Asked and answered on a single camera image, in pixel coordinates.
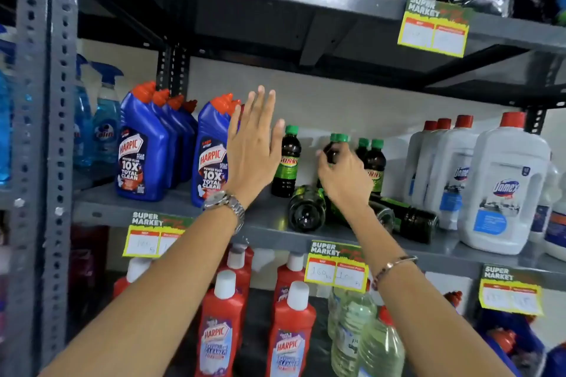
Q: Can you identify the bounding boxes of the person's right hand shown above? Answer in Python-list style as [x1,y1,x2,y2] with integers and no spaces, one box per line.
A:
[316,149,375,216]

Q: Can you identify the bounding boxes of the person's left hand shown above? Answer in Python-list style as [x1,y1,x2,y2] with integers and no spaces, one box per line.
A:
[225,85,286,209]

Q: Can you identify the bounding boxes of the dark glass cleaner bottle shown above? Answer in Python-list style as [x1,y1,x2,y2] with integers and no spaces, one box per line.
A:
[322,133,344,166]

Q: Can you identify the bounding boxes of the person's right forearm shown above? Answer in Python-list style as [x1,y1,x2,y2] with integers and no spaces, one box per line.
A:
[340,202,516,377]

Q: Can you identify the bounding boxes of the person's left forearm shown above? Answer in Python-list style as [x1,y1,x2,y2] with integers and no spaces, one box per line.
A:
[40,208,243,377]

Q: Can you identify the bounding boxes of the cluster of green-capped dark bottles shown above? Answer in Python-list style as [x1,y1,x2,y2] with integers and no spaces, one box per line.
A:
[271,125,440,245]

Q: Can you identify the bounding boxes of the silver metal wristwatch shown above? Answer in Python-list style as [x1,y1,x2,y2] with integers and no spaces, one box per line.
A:
[203,190,246,235]

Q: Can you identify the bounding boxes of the white jug red cap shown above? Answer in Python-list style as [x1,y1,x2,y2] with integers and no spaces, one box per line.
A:
[402,120,438,206]
[458,112,552,255]
[411,118,453,209]
[424,115,481,231]

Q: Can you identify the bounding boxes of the group of blue toilet cleaners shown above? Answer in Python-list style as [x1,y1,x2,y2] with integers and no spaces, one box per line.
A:
[116,81,243,209]

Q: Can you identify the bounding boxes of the yellow green price label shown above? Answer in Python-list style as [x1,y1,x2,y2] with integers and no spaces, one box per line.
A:
[478,264,545,317]
[122,211,194,258]
[304,240,370,294]
[397,0,473,58]

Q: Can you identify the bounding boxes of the blue spray bottle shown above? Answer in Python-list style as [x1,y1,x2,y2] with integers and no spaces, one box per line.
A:
[0,25,17,188]
[90,62,125,170]
[73,54,93,171]

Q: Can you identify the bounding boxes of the clear bottle pale liquid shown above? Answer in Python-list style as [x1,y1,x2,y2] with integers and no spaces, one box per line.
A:
[328,286,378,377]

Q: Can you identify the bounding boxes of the blue bottle orange cap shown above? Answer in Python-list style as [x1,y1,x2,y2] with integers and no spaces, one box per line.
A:
[443,290,464,315]
[474,310,547,377]
[541,343,566,377]

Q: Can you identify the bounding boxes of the group of red white-capped bottles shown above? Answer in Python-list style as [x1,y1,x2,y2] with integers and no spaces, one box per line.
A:
[113,243,317,377]

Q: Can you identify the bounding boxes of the clear bottle red cap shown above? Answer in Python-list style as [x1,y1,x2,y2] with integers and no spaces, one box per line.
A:
[356,305,406,377]

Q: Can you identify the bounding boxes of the dark red bottles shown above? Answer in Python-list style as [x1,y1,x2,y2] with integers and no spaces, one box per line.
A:
[68,226,110,329]

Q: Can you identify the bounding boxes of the small white bottle blue label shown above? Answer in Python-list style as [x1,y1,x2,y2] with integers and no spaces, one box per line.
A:
[528,160,561,244]

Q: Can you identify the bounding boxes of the small white bottle orange label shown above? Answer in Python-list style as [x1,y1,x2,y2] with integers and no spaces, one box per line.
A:
[544,187,566,262]

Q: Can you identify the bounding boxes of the thin beaded bracelet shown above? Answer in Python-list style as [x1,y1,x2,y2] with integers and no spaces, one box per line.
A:
[371,256,419,292]

